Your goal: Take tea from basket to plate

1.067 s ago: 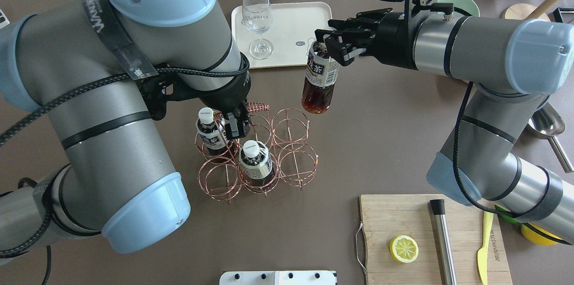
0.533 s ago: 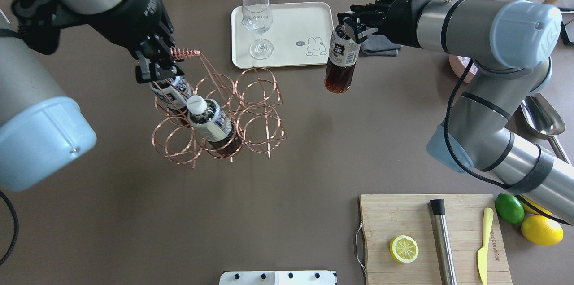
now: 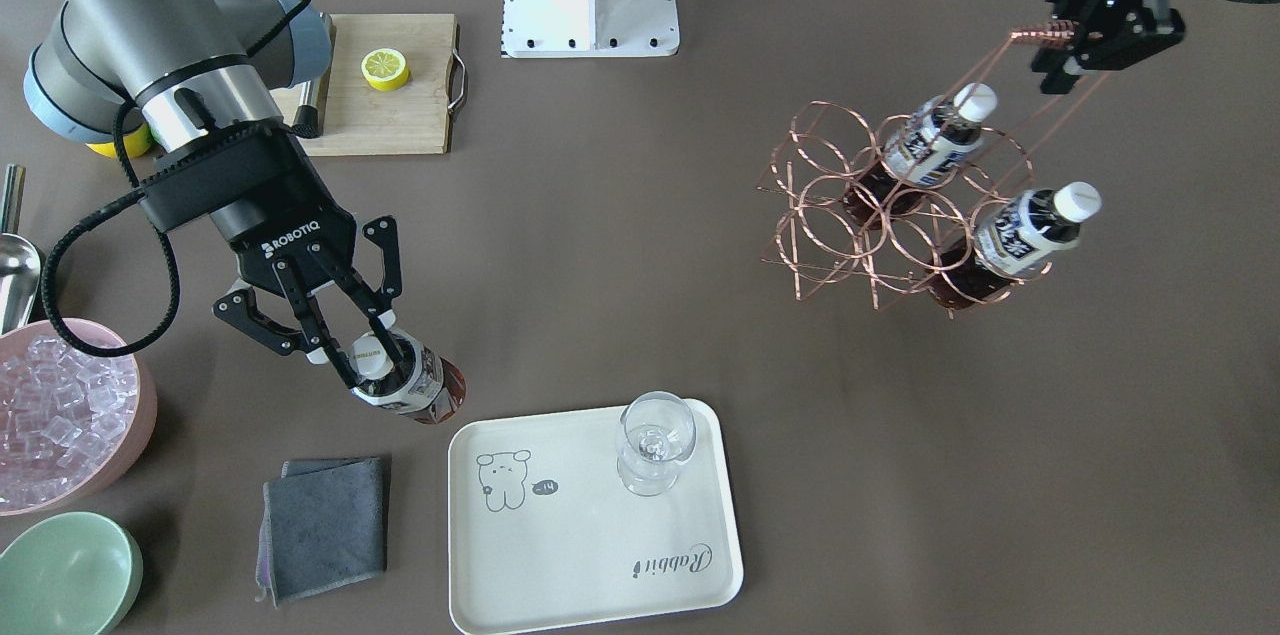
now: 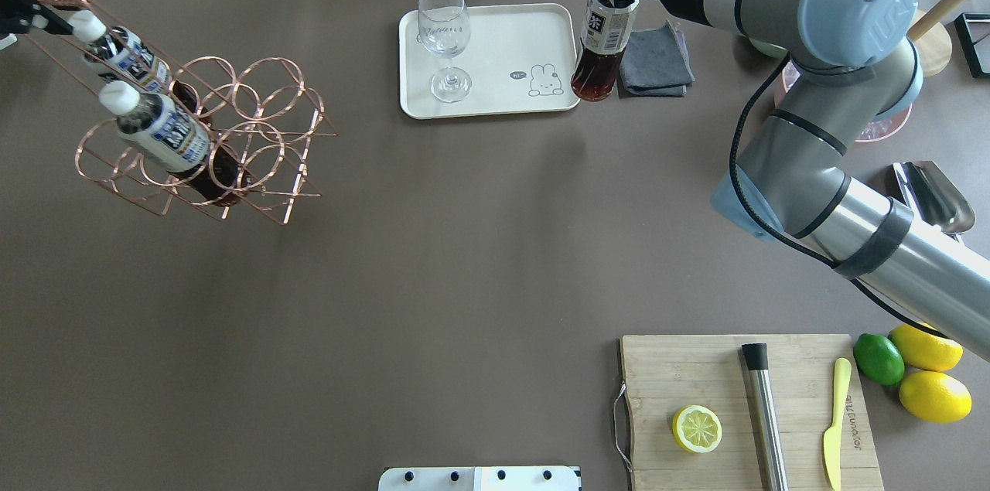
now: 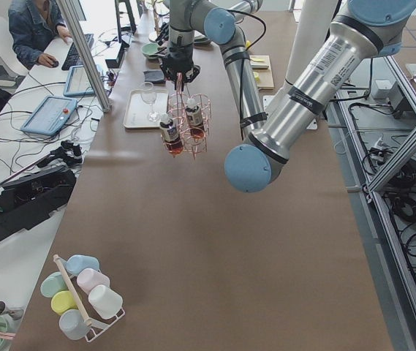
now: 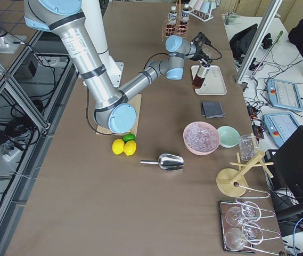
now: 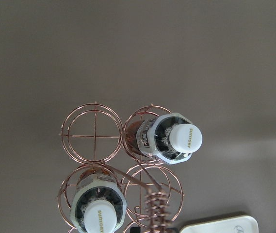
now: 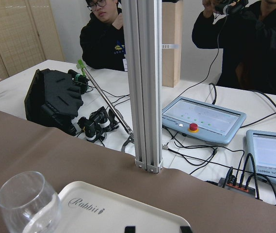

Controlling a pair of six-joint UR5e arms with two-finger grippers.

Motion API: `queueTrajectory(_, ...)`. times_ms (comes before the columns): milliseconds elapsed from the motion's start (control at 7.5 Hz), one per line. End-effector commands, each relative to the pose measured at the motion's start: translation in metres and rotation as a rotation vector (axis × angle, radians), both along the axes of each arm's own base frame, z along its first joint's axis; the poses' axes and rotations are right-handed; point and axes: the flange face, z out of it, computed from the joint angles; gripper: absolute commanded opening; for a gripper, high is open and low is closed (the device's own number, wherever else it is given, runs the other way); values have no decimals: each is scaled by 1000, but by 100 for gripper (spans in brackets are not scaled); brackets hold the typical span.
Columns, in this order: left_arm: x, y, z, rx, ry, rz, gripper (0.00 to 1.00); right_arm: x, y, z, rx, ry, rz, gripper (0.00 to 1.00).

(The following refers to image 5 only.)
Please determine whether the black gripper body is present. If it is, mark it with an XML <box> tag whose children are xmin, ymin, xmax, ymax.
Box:
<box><xmin>160</xmin><ymin>43</ymin><xmax>200</xmax><ymax>82</ymax></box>

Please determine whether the copper wire bottle basket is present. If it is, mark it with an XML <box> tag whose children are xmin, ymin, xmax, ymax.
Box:
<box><xmin>161</xmin><ymin>85</ymin><xmax>211</xmax><ymax>159</ymax></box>

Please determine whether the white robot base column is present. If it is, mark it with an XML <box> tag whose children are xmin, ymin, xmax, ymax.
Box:
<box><xmin>265</xmin><ymin>0</ymin><xmax>341</xmax><ymax>117</ymax></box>

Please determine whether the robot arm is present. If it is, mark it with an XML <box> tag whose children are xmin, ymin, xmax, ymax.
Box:
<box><xmin>161</xmin><ymin>0</ymin><xmax>267</xmax><ymax>138</ymax></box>
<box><xmin>224</xmin><ymin>1</ymin><xmax>416</xmax><ymax>193</ymax></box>

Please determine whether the tea bottle middle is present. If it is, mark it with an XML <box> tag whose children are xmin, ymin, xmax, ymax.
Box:
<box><xmin>185</xmin><ymin>98</ymin><xmax>205</xmax><ymax>139</ymax></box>

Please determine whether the tea bottle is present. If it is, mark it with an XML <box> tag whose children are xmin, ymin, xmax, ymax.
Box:
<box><xmin>185</xmin><ymin>98</ymin><xmax>205</xmax><ymax>139</ymax></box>
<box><xmin>159</xmin><ymin>113</ymin><xmax>184</xmax><ymax>156</ymax></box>

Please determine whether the tea bottle front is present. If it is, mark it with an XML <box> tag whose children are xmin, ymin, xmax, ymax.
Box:
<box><xmin>159</xmin><ymin>113</ymin><xmax>184</xmax><ymax>156</ymax></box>

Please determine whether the grey folded cloth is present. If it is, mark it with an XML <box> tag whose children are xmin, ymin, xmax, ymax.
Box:
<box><xmin>143</xmin><ymin>69</ymin><xmax>166</xmax><ymax>85</ymax></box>

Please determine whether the green bowl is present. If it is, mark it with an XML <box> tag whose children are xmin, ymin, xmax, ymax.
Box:
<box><xmin>141</xmin><ymin>42</ymin><xmax>165</xmax><ymax>60</ymax></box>

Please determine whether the wooden stand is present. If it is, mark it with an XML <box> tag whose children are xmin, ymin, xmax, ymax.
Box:
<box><xmin>147</xmin><ymin>0</ymin><xmax>170</xmax><ymax>45</ymax></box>

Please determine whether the clear wine glass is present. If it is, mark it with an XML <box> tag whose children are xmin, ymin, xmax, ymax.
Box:
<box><xmin>140</xmin><ymin>82</ymin><xmax>159</xmax><ymax>122</ymax></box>

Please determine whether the cream rabbit tray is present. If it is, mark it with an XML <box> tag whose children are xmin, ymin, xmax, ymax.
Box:
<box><xmin>123</xmin><ymin>88</ymin><xmax>168</xmax><ymax>129</ymax></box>

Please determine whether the bamboo cutting board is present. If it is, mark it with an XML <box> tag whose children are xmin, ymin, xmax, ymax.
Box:
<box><xmin>250</xmin><ymin>55</ymin><xmax>274</xmax><ymax>90</ymax></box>

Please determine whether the blue teach pendant far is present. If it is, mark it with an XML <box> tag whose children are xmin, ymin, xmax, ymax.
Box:
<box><xmin>63</xmin><ymin>65</ymin><xmax>94</xmax><ymax>97</ymax></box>

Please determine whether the blue teach pendant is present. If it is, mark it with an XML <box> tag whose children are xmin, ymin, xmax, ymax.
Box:
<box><xmin>20</xmin><ymin>96</ymin><xmax>77</xmax><ymax>136</ymax></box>
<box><xmin>63</xmin><ymin>65</ymin><xmax>94</xmax><ymax>97</ymax></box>

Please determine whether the black keyboard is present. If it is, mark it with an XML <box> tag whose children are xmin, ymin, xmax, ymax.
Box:
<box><xmin>61</xmin><ymin>34</ymin><xmax>94</xmax><ymax>71</ymax></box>

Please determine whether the blue teach pendant near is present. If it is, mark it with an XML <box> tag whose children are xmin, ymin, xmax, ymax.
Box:
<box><xmin>20</xmin><ymin>96</ymin><xmax>77</xmax><ymax>136</ymax></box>

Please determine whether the seated person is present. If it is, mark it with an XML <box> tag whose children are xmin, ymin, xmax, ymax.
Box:
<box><xmin>8</xmin><ymin>0</ymin><xmax>72</xmax><ymax>69</ymax></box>

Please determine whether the white chair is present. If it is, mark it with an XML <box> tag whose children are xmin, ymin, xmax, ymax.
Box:
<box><xmin>0</xmin><ymin>17</ymin><xmax>29</xmax><ymax>76</ymax></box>

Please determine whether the black equipment case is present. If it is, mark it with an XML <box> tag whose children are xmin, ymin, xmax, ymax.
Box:
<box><xmin>0</xmin><ymin>166</ymin><xmax>76</xmax><ymax>241</ymax></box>

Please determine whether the pink cup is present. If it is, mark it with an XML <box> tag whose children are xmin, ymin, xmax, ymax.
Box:
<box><xmin>77</xmin><ymin>268</ymin><xmax>110</xmax><ymax>294</ymax></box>

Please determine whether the white cup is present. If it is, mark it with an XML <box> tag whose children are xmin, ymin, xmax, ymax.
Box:
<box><xmin>88</xmin><ymin>284</ymin><xmax>123</xmax><ymax>319</ymax></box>

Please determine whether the mint cup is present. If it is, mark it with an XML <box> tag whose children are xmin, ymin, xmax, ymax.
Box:
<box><xmin>40</xmin><ymin>271</ymin><xmax>68</xmax><ymax>298</ymax></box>

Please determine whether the white cup rack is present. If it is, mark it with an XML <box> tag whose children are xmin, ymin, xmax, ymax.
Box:
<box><xmin>53</xmin><ymin>254</ymin><xmax>125</xmax><ymax>343</ymax></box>

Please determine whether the yellow cup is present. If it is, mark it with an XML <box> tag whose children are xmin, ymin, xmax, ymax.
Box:
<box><xmin>50</xmin><ymin>290</ymin><xmax>77</xmax><ymax>316</ymax></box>

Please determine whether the grey blue cup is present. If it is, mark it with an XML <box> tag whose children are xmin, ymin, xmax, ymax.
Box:
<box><xmin>58</xmin><ymin>309</ymin><xmax>90</xmax><ymax>340</ymax></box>

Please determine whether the metal jigger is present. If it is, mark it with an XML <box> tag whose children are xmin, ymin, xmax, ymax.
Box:
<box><xmin>0</xmin><ymin>301</ymin><xmax>24</xmax><ymax>320</ymax></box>

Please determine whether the aluminium frame post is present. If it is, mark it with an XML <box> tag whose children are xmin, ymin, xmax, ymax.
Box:
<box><xmin>57</xmin><ymin>0</ymin><xmax>111</xmax><ymax>113</ymax></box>

